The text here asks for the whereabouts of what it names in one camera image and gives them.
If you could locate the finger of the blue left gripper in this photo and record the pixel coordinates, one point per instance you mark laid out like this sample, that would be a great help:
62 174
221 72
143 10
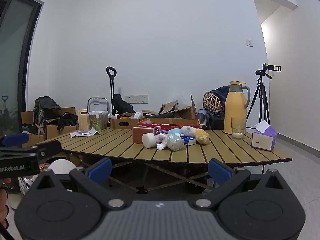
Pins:
14 140

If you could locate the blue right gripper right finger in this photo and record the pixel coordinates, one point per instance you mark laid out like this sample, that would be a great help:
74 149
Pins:
219 171

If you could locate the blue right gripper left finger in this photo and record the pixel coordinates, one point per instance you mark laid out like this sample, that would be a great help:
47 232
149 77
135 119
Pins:
100 171

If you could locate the white yellow plush toy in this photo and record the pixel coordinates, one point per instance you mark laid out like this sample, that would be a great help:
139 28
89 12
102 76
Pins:
201 136

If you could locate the blue white paper box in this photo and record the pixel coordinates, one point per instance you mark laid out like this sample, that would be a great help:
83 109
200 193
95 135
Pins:
188 141

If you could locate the white cylinder foam roll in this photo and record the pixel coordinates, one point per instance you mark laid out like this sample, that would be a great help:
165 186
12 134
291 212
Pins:
149 140

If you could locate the light purple fluffy cloth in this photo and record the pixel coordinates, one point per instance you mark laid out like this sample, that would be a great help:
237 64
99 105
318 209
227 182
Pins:
161 141

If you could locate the pink satin scrunchie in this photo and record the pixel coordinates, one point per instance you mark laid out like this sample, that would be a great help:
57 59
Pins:
158 130

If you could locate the light blue plush toy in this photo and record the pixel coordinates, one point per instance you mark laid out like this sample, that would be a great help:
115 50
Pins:
175 131

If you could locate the trash bag with wrappers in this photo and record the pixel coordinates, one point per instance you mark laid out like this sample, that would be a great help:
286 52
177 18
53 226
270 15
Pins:
25 182

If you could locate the white paper leaflet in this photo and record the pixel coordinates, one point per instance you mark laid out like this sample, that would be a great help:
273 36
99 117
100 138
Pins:
89 133

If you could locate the floor cardboard box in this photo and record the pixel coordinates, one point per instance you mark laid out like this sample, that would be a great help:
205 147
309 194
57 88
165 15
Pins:
51 131

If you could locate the black backpack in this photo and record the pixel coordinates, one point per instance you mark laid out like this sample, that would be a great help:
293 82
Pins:
47 112

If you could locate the green spray bottle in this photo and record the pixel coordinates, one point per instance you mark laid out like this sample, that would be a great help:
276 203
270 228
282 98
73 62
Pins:
97 123

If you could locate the beige carton box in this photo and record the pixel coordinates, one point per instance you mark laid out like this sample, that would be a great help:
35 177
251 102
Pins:
83 120

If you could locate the small brown cardboard box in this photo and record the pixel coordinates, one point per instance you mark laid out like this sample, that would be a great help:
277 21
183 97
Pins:
124 121

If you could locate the glass with candle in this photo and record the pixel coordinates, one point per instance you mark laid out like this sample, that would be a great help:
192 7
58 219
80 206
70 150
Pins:
238 127

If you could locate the dark blue velvet cloth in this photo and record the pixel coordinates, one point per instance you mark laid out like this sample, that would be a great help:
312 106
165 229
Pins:
212 114

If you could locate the purple tissue box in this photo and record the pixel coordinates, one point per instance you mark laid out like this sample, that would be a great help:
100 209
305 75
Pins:
264 136

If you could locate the blue water bottle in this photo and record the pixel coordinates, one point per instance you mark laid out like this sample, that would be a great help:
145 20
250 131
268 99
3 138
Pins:
202 118

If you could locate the large open cardboard box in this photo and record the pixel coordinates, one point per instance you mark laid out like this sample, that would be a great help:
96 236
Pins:
183 112

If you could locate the white bottle in box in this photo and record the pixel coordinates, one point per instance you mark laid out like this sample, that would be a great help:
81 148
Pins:
138 115

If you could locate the black bag on trolley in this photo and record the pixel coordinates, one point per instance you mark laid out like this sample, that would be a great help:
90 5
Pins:
121 106

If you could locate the red cardboard tray box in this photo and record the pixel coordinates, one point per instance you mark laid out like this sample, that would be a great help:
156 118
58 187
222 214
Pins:
169 123

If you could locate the woven rattan ball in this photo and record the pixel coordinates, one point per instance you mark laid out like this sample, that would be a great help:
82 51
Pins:
212 102

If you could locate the yellow thermos jug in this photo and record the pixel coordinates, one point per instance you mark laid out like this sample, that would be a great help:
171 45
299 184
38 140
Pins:
236 103

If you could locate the dark glass door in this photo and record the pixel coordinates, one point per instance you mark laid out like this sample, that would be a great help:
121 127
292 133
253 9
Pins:
18 22

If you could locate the clear container with handle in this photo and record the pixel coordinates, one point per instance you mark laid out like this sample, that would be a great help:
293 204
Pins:
98 110

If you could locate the white wall socket strip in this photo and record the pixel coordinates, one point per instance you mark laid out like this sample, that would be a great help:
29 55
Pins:
144 99

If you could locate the black camera tripod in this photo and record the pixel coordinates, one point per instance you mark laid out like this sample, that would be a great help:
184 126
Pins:
260 93

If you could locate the black trolley handle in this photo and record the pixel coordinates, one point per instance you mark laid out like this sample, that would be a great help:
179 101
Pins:
111 72

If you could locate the small black camera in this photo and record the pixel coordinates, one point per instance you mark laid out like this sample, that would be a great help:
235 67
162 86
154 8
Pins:
271 67

